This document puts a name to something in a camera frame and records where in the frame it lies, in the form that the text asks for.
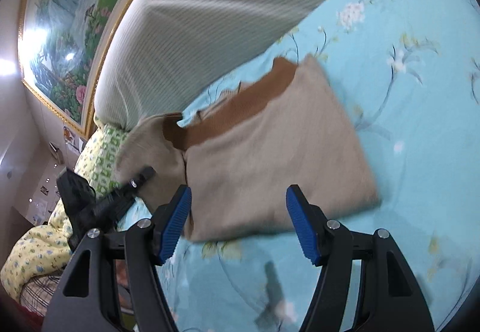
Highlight yellow floral quilt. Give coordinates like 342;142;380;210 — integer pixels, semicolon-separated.
1;130;110;302

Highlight white ribbed bolster pillow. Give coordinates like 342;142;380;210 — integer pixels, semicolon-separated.
93;0;432;131

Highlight plaid cloth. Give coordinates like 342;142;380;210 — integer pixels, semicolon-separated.
19;271;62;317

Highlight green checkered pillow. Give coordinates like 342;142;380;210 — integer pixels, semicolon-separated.
74;125;128;197

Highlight gold framed landscape painting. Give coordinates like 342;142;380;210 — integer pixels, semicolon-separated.
18;0;133;137

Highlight beige knit sweater brown trim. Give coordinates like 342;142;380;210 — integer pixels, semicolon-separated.
114;56;379;242

